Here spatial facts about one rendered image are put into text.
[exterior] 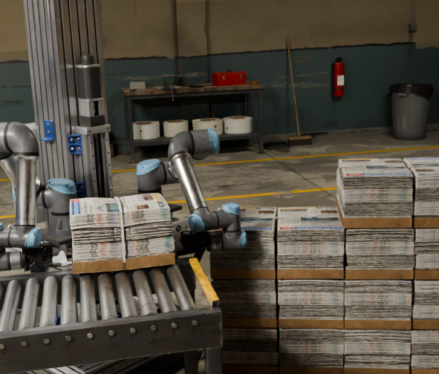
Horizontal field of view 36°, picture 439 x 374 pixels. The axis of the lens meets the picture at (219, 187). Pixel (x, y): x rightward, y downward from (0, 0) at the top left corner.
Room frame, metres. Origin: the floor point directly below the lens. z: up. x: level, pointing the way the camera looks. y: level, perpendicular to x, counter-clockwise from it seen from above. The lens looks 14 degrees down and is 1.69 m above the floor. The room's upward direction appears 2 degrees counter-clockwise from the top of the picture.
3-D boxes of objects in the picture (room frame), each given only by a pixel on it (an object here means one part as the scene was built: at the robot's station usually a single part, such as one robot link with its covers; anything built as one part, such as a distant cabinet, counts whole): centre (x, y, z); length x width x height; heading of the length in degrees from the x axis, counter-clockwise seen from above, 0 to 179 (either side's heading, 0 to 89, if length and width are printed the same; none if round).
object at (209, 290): (2.25, 0.07, 0.81); 0.43 x 0.03 x 0.02; 12
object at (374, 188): (2.90, -0.68, 0.95); 0.38 x 0.29 x 0.23; 174
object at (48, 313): (2.16, 0.59, 0.77); 0.47 x 0.05 x 0.05; 12
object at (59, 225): (2.89, 0.69, 0.87); 0.15 x 0.15 x 0.10
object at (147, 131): (8.98, 0.32, 0.55); 1.80 x 0.70 x 1.09; 102
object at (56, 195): (2.89, 0.69, 0.98); 0.13 x 0.12 x 0.14; 81
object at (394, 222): (2.90, -0.67, 0.86); 0.38 x 0.29 x 0.04; 174
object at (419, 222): (2.86, -0.97, 0.86); 0.38 x 0.29 x 0.04; 173
